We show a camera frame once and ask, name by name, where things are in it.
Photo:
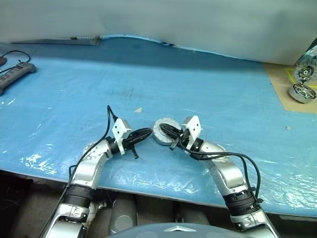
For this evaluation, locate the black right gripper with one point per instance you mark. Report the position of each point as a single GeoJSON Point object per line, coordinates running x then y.
{"type": "Point", "coordinates": [182, 139]}

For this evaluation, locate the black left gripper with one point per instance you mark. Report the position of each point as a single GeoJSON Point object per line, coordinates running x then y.
{"type": "Point", "coordinates": [130, 142]}

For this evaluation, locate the finned silver motor lid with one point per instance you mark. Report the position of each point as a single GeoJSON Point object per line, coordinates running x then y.
{"type": "Point", "coordinates": [158, 124]}

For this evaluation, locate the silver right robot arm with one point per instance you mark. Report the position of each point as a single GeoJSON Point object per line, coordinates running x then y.
{"type": "Point", "coordinates": [227, 176]}

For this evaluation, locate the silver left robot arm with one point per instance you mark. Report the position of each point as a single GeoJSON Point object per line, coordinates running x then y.
{"type": "Point", "coordinates": [86, 171]}

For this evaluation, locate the spare silver motor housing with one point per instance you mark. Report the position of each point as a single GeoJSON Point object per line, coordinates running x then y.
{"type": "Point", "coordinates": [303, 94]}

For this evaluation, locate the spare finned motor lid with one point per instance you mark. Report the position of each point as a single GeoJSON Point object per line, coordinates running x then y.
{"type": "Point", "coordinates": [305, 72]}

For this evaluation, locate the small beige tape piece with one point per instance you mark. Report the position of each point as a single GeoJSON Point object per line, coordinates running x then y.
{"type": "Point", "coordinates": [138, 110]}

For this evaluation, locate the large dark rounded shape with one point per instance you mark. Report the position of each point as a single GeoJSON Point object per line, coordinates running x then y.
{"type": "Point", "coordinates": [123, 215]}

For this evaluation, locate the blue plastic table cover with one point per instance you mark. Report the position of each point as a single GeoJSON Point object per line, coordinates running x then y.
{"type": "Point", "coordinates": [74, 86]}

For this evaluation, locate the white wrapped pipe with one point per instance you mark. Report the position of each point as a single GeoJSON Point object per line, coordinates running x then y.
{"type": "Point", "coordinates": [97, 208]}

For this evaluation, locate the grey robot torso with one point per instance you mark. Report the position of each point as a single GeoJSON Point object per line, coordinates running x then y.
{"type": "Point", "coordinates": [178, 230]}

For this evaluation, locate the brown cardboard sheet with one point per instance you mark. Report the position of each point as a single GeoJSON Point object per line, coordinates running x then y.
{"type": "Point", "coordinates": [277, 85]}

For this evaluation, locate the long grey metal bar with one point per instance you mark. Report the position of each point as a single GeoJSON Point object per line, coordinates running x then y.
{"type": "Point", "coordinates": [62, 41]}

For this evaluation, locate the grey power strip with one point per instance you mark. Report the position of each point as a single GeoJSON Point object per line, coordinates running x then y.
{"type": "Point", "coordinates": [16, 73]}

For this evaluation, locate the shiny silver stand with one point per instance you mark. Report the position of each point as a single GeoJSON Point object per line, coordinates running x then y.
{"type": "Point", "coordinates": [309, 54]}

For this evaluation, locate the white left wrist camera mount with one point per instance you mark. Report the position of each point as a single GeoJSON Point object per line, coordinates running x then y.
{"type": "Point", "coordinates": [121, 134]}

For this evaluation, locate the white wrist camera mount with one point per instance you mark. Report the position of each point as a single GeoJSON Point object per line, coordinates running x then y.
{"type": "Point", "coordinates": [121, 134]}
{"type": "Point", "coordinates": [194, 129]}

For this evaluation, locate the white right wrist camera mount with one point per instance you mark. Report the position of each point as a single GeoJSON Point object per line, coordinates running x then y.
{"type": "Point", "coordinates": [194, 129]}

